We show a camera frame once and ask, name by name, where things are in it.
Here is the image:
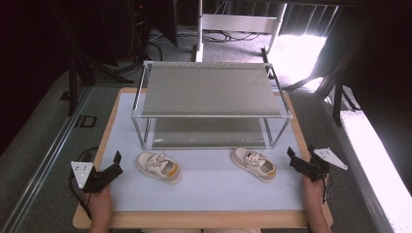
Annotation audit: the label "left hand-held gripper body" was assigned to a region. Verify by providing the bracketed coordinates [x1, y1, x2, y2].
[70, 160, 121, 194]

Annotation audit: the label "white metal stand frame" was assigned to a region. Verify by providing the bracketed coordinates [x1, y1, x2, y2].
[194, 0, 289, 64]

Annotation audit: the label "aluminium floor rail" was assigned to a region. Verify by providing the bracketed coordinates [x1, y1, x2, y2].
[0, 86, 93, 233]

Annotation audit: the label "person's right hand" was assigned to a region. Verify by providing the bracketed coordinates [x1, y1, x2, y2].
[301, 174, 327, 209]

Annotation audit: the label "black tripod stand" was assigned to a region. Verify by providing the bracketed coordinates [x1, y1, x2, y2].
[48, 0, 134, 117]
[281, 5, 362, 127]

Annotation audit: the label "two-tier metal shoe rack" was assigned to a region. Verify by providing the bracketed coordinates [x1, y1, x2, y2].
[130, 60, 294, 150]

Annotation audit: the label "beige child's sneaker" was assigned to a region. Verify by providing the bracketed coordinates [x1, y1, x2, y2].
[230, 147, 278, 184]
[135, 150, 183, 185]

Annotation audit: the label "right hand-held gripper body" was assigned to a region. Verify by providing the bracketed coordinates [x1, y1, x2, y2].
[300, 147, 350, 183]

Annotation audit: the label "black computer tower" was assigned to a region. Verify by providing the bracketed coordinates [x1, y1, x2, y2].
[95, 0, 153, 67]

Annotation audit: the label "person's left hand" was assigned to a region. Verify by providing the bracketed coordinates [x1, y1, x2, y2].
[86, 184, 114, 221]

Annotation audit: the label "white table mat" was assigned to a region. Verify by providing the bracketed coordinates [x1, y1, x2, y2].
[108, 91, 306, 214]

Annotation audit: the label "black floor socket plate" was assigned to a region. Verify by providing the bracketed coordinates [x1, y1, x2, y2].
[75, 115, 98, 129]

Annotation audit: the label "black floor cables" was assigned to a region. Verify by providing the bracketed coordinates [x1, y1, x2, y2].
[181, 28, 264, 45]

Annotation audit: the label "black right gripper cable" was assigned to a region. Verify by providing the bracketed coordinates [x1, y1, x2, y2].
[321, 174, 334, 206]

